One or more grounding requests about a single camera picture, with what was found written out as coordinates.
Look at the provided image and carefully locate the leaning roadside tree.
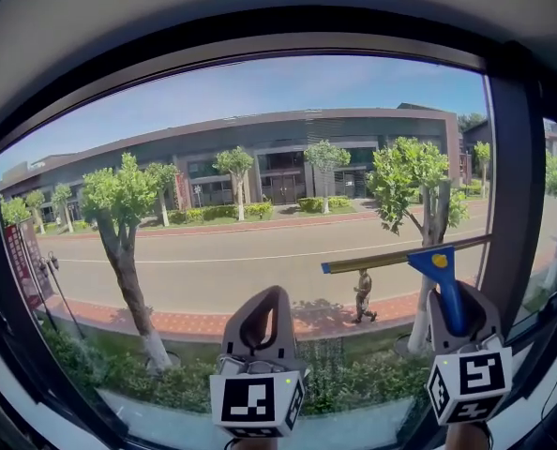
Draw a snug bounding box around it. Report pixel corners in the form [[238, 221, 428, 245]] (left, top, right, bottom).
[[80, 152, 186, 374]]

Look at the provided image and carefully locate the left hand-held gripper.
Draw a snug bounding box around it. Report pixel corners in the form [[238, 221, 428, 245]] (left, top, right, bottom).
[[209, 285, 310, 439]]

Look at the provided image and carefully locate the person's right forearm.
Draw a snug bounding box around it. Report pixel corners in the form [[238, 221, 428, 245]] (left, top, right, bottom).
[[444, 422, 493, 450]]

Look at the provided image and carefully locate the row of small street trees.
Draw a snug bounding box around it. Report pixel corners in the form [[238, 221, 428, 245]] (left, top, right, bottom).
[[0, 139, 493, 236]]

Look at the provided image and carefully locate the small grey gabled building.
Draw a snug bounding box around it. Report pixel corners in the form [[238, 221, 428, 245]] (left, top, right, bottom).
[[462, 118, 490, 191]]

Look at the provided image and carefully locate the large window glass pane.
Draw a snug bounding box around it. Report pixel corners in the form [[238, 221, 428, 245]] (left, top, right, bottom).
[[0, 53, 494, 444]]

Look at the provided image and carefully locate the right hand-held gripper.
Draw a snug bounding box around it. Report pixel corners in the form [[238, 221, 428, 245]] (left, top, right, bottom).
[[426, 282, 514, 426]]

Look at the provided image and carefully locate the red banner sign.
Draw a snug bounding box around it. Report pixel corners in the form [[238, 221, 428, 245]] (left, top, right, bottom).
[[4, 217, 55, 311]]

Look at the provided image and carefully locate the blue squeegee with brass blade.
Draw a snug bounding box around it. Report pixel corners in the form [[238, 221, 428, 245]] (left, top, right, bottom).
[[320, 234, 493, 338]]

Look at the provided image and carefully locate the black street lamp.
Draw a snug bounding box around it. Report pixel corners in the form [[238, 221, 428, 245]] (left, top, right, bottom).
[[38, 250, 86, 341]]

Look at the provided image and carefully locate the black window frame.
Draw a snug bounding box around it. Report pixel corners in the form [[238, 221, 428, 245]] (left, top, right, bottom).
[[0, 5, 557, 450]]

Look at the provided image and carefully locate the person's left forearm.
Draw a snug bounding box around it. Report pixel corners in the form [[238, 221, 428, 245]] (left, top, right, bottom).
[[229, 437, 279, 450]]

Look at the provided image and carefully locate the long dark grey building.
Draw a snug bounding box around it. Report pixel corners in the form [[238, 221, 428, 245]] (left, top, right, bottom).
[[0, 102, 462, 224]]

